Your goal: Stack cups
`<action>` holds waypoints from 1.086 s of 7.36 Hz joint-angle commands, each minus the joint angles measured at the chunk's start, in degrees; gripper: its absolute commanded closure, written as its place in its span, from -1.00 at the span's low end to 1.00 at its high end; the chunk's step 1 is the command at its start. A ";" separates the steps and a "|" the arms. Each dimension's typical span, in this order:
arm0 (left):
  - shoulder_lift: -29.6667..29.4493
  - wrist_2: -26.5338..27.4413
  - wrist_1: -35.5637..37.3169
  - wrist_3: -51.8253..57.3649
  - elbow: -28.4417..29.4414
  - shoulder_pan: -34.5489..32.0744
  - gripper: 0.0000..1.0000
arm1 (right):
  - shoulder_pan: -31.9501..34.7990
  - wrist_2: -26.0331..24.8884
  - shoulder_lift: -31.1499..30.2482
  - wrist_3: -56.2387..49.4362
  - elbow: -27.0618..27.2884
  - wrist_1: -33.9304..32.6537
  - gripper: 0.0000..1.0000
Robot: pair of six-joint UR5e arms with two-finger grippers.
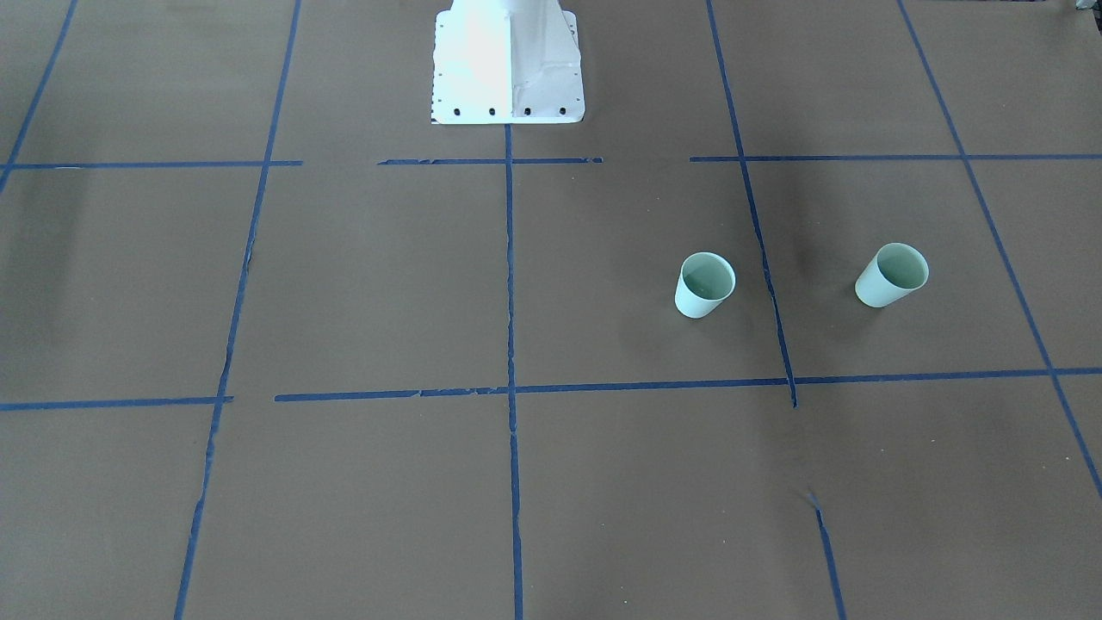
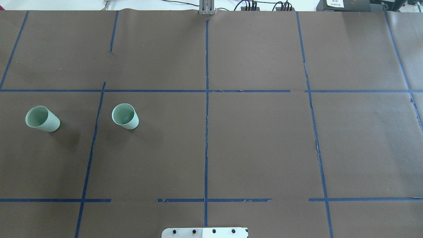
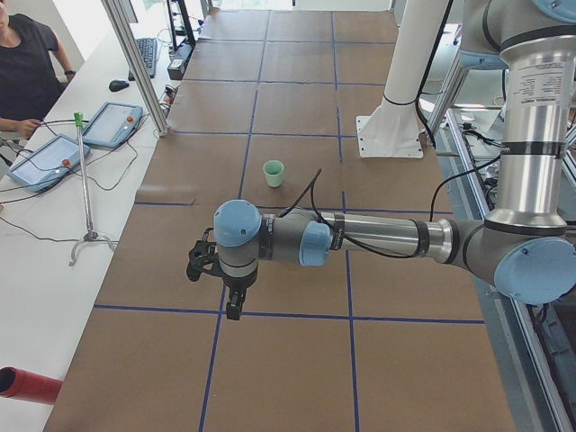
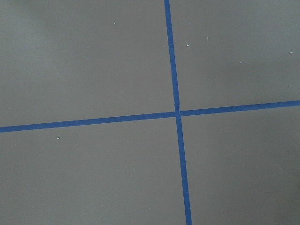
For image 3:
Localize aluminium side frame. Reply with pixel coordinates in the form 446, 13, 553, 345
441, 109, 575, 431

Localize aluminium frame post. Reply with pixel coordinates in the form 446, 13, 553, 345
102, 0, 168, 137

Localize mint green cup on table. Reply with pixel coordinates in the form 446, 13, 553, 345
263, 159, 284, 188

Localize red tube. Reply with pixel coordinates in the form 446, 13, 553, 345
1, 366, 62, 405

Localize blue teach pendant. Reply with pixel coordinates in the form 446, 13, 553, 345
7, 134, 80, 192
83, 102, 143, 149

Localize black computer mouse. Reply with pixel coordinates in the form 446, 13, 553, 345
108, 79, 130, 93

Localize near blue teach pendant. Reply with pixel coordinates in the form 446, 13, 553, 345
7, 134, 80, 192

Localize black keyboard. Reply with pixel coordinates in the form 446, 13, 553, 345
136, 38, 158, 78

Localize metal stand with green top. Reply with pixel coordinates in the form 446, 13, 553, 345
68, 112, 115, 266

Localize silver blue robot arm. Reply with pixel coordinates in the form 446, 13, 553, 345
208, 1, 575, 320

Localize far blue teach pendant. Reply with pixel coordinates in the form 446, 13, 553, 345
83, 102, 143, 149

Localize brown paper table cover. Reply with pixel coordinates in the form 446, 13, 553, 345
46, 11, 516, 431

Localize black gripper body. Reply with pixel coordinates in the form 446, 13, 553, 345
223, 274, 252, 293

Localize person in black shirt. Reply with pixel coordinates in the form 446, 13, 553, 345
1, 1, 76, 139

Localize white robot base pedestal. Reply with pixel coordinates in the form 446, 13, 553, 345
356, 0, 453, 158

